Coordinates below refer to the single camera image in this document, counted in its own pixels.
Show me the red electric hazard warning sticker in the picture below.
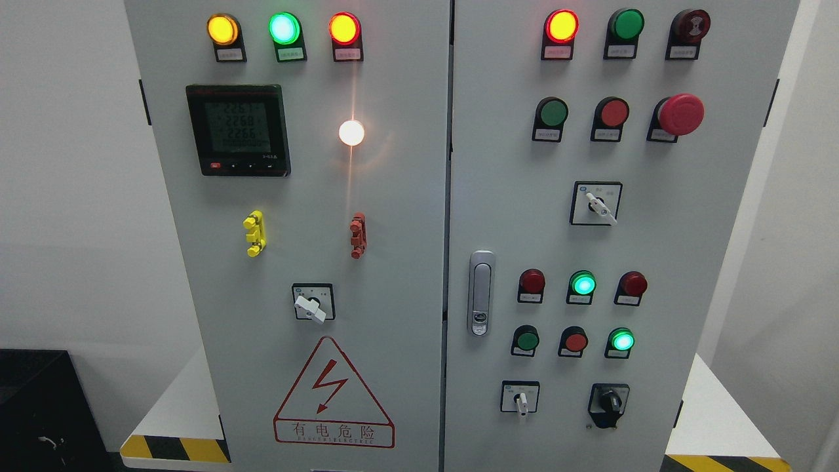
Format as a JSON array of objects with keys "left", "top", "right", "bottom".
[{"left": 273, "top": 336, "right": 395, "bottom": 449}]

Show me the dark red buzzer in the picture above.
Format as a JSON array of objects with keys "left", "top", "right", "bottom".
[{"left": 665, "top": 9, "right": 711, "bottom": 60}]

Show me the white lit indicator lamp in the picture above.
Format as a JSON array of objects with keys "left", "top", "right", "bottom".
[{"left": 338, "top": 119, "right": 366, "bottom": 147}]

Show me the white selector switch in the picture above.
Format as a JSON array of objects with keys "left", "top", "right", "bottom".
[
  {"left": 570, "top": 180, "right": 623, "bottom": 226},
  {"left": 499, "top": 380, "right": 541, "bottom": 418}
]

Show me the red lit indicator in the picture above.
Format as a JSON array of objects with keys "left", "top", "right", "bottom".
[
  {"left": 541, "top": 9, "right": 579, "bottom": 62},
  {"left": 328, "top": 11, "right": 364, "bottom": 62}
]

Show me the red push button lower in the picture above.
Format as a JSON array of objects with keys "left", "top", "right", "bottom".
[{"left": 557, "top": 326, "right": 589, "bottom": 358}]

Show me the yellow indicator light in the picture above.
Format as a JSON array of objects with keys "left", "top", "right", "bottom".
[{"left": 206, "top": 12, "right": 248, "bottom": 63}]

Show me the green indicator light top left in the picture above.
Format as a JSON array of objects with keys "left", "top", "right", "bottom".
[{"left": 269, "top": 12, "right": 307, "bottom": 63}]

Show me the red lit indicator top left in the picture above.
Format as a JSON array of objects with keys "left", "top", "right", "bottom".
[{"left": 328, "top": 11, "right": 364, "bottom": 62}]

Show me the red lit indicator top right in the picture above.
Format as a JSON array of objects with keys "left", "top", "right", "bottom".
[{"left": 541, "top": 9, "right": 579, "bottom": 62}]

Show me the white selector switch left door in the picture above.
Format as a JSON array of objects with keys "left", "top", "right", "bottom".
[{"left": 292, "top": 282, "right": 336, "bottom": 325}]

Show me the red indicator middle left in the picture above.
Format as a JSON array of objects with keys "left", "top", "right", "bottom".
[{"left": 517, "top": 268, "right": 546, "bottom": 303}]

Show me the green lit indicator middle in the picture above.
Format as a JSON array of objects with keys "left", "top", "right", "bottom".
[{"left": 566, "top": 269, "right": 597, "bottom": 305}]

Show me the black digital power meter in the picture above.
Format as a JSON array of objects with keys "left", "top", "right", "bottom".
[{"left": 185, "top": 84, "right": 292, "bottom": 178}]

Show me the grey left cabinet door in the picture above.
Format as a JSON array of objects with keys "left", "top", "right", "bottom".
[{"left": 124, "top": 1, "right": 452, "bottom": 471}]

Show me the silver cabinet door handle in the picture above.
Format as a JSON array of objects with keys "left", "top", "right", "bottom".
[{"left": 467, "top": 250, "right": 496, "bottom": 336}]

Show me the green illuminated button lower right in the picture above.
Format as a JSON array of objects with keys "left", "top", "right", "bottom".
[{"left": 604, "top": 326, "right": 636, "bottom": 359}]

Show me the white selector switch upper right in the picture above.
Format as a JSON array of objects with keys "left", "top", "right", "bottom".
[{"left": 570, "top": 180, "right": 623, "bottom": 226}]

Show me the black rotary knob switch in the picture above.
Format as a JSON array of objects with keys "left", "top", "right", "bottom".
[{"left": 588, "top": 383, "right": 630, "bottom": 428}]

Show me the green push button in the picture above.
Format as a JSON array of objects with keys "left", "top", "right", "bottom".
[
  {"left": 532, "top": 96, "right": 569, "bottom": 143},
  {"left": 510, "top": 324, "right": 540, "bottom": 357}
]

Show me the red indicator middle right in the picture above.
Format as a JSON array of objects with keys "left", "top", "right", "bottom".
[{"left": 614, "top": 271, "right": 648, "bottom": 307}]

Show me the red terminal connector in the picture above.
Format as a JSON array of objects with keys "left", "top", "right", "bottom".
[{"left": 349, "top": 212, "right": 368, "bottom": 260}]

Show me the grey cabinet door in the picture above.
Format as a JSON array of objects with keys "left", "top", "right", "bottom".
[
  {"left": 443, "top": 1, "right": 800, "bottom": 471},
  {"left": 124, "top": 1, "right": 452, "bottom": 471}
]

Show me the grey right cabinet door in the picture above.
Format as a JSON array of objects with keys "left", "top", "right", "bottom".
[{"left": 443, "top": 1, "right": 800, "bottom": 471}]

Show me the red push button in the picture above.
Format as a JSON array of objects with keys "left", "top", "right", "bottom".
[
  {"left": 557, "top": 326, "right": 589, "bottom": 358},
  {"left": 590, "top": 96, "right": 630, "bottom": 143}
]

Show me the white selector switch lower right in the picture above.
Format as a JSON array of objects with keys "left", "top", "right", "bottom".
[{"left": 499, "top": 380, "right": 541, "bottom": 418}]

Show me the green push button lower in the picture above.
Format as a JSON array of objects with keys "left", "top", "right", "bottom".
[{"left": 510, "top": 324, "right": 540, "bottom": 357}]

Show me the green push button upper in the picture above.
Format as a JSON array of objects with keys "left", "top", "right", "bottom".
[{"left": 532, "top": 96, "right": 569, "bottom": 143}]

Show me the green indicator unlit top right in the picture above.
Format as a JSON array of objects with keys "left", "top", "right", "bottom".
[{"left": 603, "top": 8, "right": 645, "bottom": 60}]

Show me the red emergency stop mushroom button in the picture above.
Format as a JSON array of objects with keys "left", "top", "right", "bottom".
[{"left": 646, "top": 93, "right": 705, "bottom": 144}]

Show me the yellow terminal connector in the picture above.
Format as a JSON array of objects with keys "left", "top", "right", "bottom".
[{"left": 243, "top": 210, "right": 267, "bottom": 258}]

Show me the black box lower left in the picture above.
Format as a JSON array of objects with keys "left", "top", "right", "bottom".
[{"left": 1, "top": 349, "right": 113, "bottom": 471}]

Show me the red push button upper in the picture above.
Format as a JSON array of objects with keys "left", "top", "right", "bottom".
[{"left": 590, "top": 96, "right": 630, "bottom": 143}]

